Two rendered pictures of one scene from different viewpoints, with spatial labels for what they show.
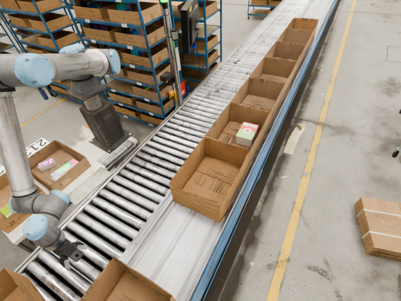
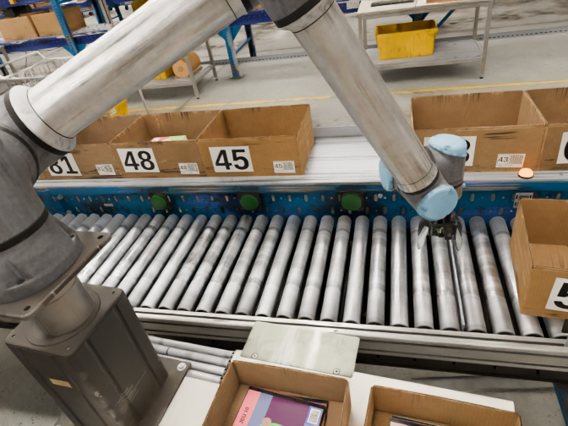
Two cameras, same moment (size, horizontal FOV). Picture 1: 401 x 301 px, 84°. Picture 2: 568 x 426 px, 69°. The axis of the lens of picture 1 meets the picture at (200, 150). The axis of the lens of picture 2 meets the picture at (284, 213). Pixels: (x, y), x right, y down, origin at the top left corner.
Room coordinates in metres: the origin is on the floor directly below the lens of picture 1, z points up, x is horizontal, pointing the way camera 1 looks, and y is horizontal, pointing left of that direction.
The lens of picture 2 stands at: (1.09, 1.46, 1.67)
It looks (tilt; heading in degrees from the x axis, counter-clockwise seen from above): 35 degrees down; 256
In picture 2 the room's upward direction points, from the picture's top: 10 degrees counter-clockwise
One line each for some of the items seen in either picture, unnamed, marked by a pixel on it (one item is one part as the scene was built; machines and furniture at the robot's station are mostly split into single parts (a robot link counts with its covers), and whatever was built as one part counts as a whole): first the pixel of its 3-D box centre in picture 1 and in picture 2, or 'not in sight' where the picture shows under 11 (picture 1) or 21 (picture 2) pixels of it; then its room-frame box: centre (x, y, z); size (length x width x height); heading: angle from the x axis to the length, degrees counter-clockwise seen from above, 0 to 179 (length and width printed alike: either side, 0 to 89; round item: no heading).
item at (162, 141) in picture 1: (178, 147); (162, 258); (1.26, 0.17, 0.72); 0.52 x 0.05 x 0.05; 57
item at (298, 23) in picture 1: (301, 31); not in sight; (2.74, -1.31, 0.96); 0.39 x 0.29 x 0.17; 148
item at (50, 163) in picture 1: (47, 165); not in sight; (1.15, 1.14, 0.78); 0.10 x 0.06 x 0.05; 117
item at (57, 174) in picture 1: (67, 171); (276, 424); (1.07, 0.97, 0.78); 0.19 x 0.14 x 0.02; 139
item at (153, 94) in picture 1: (153, 86); not in sight; (2.46, 0.49, 0.59); 0.40 x 0.30 x 0.10; 55
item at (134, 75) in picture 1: (149, 71); not in sight; (2.46, 0.49, 0.79); 0.40 x 0.30 x 0.10; 59
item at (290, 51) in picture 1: (283, 59); not in sight; (2.08, -0.89, 0.96); 0.39 x 0.29 x 0.17; 147
